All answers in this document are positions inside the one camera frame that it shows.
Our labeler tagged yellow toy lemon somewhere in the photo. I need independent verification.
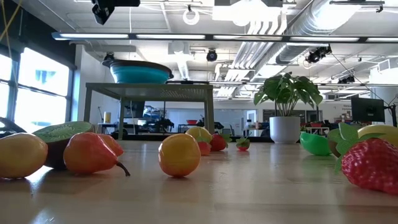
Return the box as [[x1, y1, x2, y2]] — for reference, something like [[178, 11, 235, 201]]
[[357, 123, 398, 149], [185, 126, 213, 144]]

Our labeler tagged black ceiling spotlight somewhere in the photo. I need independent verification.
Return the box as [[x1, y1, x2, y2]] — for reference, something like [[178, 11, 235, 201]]
[[304, 45, 333, 65]]

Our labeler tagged small orange toy peach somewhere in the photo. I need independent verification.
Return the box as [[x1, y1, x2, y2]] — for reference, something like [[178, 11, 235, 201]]
[[0, 133, 49, 179], [99, 133, 124, 157]]

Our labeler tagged black aluminium table frame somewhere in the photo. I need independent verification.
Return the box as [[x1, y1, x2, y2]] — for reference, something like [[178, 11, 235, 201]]
[[111, 133, 274, 143]]

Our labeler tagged black computer monitor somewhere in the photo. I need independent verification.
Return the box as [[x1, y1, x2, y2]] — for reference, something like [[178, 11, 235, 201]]
[[351, 96, 386, 123]]

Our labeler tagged green plant in white pot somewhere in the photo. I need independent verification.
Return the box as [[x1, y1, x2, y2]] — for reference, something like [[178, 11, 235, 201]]
[[253, 72, 324, 144]]

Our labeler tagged red toy strawberry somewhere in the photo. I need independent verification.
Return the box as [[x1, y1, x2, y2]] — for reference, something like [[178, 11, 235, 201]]
[[334, 122, 398, 196], [196, 136, 212, 156], [235, 136, 251, 152], [210, 133, 233, 152]]

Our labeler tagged overhead LED light bar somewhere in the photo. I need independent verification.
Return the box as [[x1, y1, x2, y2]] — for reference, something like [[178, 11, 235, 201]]
[[51, 30, 398, 44]]

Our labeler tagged green perforated metal riser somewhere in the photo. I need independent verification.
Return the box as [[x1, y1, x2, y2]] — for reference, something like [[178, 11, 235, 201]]
[[82, 82, 215, 141]]

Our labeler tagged blue collapsible colander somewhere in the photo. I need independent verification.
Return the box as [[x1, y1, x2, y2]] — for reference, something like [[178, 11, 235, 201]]
[[101, 58, 174, 85]]

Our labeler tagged yellow hanging cable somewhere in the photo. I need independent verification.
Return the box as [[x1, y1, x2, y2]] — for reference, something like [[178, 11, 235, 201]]
[[0, 0, 23, 43]]

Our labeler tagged large window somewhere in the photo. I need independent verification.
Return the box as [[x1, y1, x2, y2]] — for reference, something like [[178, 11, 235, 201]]
[[0, 46, 71, 125]]

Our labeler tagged orange toy pear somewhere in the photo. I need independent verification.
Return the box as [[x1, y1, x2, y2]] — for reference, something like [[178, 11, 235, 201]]
[[157, 133, 202, 178], [63, 132, 131, 177]]

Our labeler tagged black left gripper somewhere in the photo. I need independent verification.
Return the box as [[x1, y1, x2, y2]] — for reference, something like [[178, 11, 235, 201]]
[[91, 0, 141, 26]]

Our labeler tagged white hanging ring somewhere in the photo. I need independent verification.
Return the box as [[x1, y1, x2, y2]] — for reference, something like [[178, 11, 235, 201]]
[[182, 9, 201, 26]]

